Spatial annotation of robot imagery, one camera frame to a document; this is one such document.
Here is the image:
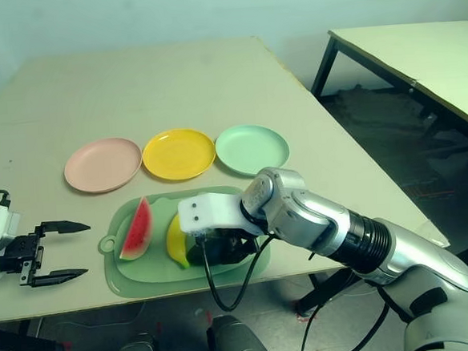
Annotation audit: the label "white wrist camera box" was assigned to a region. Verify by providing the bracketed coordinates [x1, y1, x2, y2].
[177, 189, 263, 243]
[0, 206, 26, 280]

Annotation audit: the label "yellow plate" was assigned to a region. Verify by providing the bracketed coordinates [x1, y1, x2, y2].
[140, 125, 218, 184]

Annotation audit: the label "watermelon slice toy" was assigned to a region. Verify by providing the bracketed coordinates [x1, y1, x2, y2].
[115, 195, 156, 263]

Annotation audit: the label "green cutting mat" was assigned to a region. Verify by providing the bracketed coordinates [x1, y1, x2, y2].
[94, 182, 275, 301]

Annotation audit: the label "yellow banana toy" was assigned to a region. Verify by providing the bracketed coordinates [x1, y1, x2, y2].
[163, 212, 194, 272]

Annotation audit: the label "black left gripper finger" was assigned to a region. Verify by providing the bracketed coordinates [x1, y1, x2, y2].
[33, 218, 92, 240]
[16, 257, 91, 289]

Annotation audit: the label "pink plate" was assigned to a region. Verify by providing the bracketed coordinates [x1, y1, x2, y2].
[62, 135, 145, 196]

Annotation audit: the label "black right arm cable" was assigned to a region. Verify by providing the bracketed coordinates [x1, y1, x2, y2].
[197, 220, 394, 351]

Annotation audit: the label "grey right robot leg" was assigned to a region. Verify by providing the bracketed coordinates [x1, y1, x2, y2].
[205, 311, 271, 351]

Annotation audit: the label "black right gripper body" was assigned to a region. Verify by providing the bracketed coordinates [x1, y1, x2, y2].
[220, 224, 261, 252]

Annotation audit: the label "mint green plate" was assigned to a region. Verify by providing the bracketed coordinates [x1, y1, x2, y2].
[213, 121, 293, 180]

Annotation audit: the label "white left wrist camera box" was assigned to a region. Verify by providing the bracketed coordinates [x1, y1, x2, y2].
[0, 206, 26, 280]

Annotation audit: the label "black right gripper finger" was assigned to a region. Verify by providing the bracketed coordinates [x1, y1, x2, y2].
[221, 244, 260, 266]

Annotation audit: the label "black table leg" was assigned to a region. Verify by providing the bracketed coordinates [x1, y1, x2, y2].
[295, 269, 361, 315]
[0, 319, 67, 351]

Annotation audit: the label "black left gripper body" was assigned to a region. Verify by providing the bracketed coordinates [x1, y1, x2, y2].
[0, 232, 47, 287]

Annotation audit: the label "dark green avocado toy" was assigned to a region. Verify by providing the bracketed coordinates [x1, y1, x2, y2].
[184, 229, 236, 268]

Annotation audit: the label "beige side table black legs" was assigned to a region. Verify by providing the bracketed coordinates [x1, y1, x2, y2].
[306, 19, 468, 147]

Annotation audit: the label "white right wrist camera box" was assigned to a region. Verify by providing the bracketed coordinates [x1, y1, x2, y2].
[177, 189, 263, 243]

